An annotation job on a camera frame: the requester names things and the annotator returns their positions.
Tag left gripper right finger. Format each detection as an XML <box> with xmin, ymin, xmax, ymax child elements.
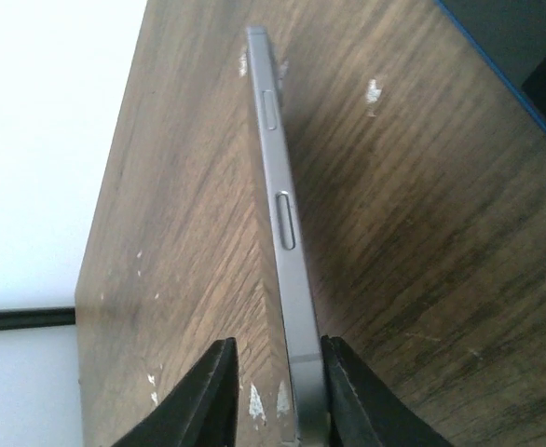
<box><xmin>321</xmin><ymin>336</ymin><xmax>445</xmax><ymax>447</ymax></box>

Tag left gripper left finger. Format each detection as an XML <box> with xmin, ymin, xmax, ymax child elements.
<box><xmin>115</xmin><ymin>337</ymin><xmax>239</xmax><ymax>447</ymax></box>

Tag phone with black screen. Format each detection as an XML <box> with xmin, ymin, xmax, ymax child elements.
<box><xmin>438</xmin><ymin>1</ymin><xmax>546</xmax><ymax>133</ymax></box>

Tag left black frame post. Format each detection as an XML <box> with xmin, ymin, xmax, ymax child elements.
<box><xmin>0</xmin><ymin>307</ymin><xmax>75</xmax><ymax>331</ymax></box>

